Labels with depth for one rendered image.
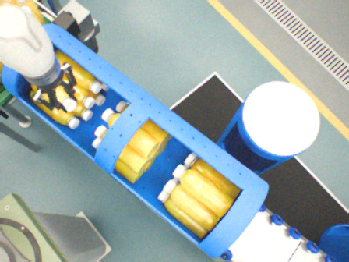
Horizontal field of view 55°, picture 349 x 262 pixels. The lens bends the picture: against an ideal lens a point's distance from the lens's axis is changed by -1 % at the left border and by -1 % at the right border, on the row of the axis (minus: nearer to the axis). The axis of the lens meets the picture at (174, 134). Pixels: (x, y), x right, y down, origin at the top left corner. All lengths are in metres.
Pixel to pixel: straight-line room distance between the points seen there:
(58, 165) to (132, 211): 0.56
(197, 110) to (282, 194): 0.73
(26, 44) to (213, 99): 1.61
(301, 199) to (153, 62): 1.33
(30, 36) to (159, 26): 1.92
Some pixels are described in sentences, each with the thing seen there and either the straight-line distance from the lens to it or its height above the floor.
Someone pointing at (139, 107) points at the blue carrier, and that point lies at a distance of 0.99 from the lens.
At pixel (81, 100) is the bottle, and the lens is 1.18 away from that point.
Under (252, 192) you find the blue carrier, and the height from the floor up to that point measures 1.22.
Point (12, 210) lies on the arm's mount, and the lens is 1.18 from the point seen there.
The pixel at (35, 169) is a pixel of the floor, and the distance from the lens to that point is 2.32.
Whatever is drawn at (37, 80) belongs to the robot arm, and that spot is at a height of 1.44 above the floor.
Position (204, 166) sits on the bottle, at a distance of 1.04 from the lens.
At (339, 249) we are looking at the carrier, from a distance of 1.99.
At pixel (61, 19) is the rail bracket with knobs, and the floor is 1.00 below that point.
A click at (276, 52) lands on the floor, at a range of 2.61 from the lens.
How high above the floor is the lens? 2.15
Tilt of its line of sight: 74 degrees down
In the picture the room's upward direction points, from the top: 9 degrees clockwise
